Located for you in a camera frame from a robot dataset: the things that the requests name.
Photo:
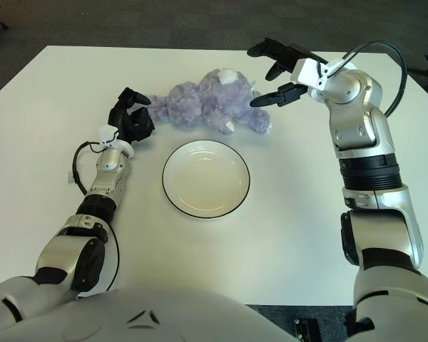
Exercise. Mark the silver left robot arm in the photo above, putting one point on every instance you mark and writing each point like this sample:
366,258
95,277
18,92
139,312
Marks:
107,178

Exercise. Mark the grey robot torso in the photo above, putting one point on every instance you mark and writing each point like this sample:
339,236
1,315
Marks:
164,320

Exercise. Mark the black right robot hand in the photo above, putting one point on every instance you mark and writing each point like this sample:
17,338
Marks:
289,53

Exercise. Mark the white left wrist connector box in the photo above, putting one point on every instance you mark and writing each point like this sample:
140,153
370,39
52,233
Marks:
108,134

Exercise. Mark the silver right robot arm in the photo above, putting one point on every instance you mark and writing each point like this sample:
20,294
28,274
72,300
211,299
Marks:
360,117

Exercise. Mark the white right wrist connector box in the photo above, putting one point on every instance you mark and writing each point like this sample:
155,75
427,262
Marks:
306,73

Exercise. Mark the purple plush doll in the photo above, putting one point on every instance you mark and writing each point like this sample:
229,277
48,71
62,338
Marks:
207,103

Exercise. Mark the black metal bracket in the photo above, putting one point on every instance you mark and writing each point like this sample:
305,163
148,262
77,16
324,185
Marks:
306,329

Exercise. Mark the white plate with black rim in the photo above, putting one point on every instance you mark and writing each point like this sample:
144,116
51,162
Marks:
207,178

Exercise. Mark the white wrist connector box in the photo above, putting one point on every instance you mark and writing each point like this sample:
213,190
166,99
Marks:
306,73
108,134

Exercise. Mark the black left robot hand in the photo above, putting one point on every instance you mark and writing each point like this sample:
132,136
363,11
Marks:
128,123

